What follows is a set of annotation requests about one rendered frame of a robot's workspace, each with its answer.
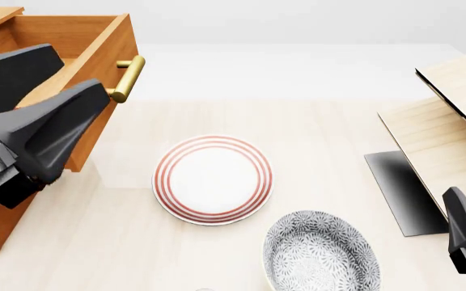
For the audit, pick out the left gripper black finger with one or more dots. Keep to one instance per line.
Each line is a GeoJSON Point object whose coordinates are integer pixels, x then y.
{"type": "Point", "coordinates": [55, 127]}
{"type": "Point", "coordinates": [10, 75]}

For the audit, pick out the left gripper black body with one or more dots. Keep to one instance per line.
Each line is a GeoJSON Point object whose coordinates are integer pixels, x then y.
{"type": "Point", "coordinates": [2, 182]}

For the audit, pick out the wooden drawer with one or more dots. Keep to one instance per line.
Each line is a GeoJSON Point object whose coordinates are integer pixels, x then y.
{"type": "Point", "coordinates": [105, 38]}

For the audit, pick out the pale wooden stand, black panel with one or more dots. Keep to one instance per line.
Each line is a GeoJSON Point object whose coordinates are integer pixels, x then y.
{"type": "Point", "coordinates": [439, 145]}

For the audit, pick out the grey patterned bowl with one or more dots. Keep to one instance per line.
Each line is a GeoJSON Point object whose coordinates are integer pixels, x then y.
{"type": "Point", "coordinates": [322, 254]}

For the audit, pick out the white plate with red rings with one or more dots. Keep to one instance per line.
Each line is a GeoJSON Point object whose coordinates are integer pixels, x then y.
{"type": "Point", "coordinates": [213, 180]}

